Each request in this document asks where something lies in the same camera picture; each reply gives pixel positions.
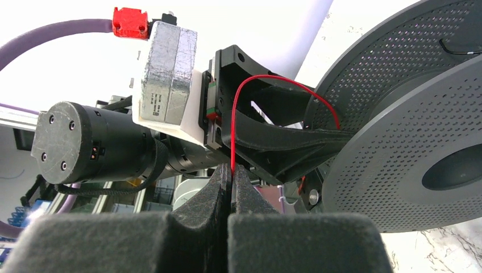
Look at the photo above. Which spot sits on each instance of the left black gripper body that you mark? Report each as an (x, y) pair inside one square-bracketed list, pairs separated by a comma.
[(211, 106)]

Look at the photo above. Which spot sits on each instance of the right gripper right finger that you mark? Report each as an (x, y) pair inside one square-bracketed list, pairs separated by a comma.
[(262, 240)]

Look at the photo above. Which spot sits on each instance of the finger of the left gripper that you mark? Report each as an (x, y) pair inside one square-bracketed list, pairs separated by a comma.
[(280, 154), (283, 103)]

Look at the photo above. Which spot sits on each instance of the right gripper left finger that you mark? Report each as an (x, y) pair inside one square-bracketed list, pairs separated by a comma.
[(192, 238)]

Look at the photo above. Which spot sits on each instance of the black cable spool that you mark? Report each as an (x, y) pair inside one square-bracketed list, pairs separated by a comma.
[(409, 91)]

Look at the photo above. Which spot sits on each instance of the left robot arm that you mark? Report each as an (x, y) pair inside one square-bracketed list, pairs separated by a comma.
[(74, 143)]

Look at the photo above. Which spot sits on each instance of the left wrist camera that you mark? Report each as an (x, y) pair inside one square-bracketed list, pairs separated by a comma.
[(167, 99)]

